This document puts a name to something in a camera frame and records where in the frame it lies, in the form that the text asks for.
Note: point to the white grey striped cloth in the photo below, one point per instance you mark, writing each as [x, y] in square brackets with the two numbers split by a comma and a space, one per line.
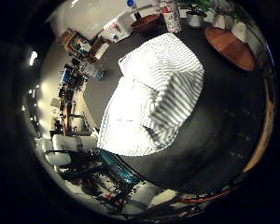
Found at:
[152, 96]

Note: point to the cardboard box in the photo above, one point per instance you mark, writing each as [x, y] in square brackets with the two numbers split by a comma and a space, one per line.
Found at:
[101, 48]

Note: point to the brown wooden bowl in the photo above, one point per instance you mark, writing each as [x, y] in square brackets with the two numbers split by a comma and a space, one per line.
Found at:
[146, 23]

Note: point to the cluttered wooden shelf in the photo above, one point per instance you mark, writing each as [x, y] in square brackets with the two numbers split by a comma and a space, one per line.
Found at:
[74, 43]

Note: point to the printed red white box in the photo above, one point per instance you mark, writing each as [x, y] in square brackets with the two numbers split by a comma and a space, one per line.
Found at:
[171, 15]

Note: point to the round wooden plate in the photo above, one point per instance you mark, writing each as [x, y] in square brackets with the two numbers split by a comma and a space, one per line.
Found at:
[230, 48]

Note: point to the lavender plant in white pot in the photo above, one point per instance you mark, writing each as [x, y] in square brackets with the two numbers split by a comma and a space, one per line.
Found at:
[219, 18]

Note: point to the light wooden desk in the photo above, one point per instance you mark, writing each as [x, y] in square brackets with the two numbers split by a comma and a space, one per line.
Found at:
[264, 133]

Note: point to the tall plant in white pot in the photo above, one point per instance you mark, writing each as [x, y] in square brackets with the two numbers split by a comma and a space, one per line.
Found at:
[239, 26]

